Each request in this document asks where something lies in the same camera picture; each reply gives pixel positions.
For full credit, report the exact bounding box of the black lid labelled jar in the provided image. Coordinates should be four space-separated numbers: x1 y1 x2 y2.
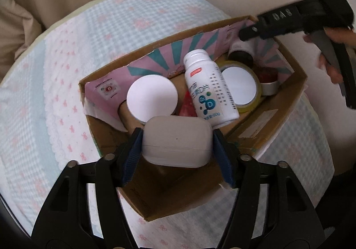
227 38 255 68

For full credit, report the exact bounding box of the red lid small jar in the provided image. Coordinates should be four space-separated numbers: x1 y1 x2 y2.
256 67 279 96

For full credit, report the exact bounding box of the white supplement bottle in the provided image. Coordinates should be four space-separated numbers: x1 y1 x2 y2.
183 49 240 129

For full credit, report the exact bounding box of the green jar with white lid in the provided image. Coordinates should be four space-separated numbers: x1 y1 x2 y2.
126 74 179 124

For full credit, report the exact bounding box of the red rectangular carton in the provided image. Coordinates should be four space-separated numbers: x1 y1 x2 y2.
179 91 197 117

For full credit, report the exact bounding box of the person's right hand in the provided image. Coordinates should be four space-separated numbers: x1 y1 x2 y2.
303 27 355 86

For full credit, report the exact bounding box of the cardboard box with pink lining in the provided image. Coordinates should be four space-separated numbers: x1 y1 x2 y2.
79 16 307 221

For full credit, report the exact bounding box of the yellow clear tape roll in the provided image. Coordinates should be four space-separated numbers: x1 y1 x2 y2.
217 60 261 112

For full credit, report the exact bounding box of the gingham bow-print tablecloth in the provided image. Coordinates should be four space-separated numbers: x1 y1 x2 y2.
1 0 334 248

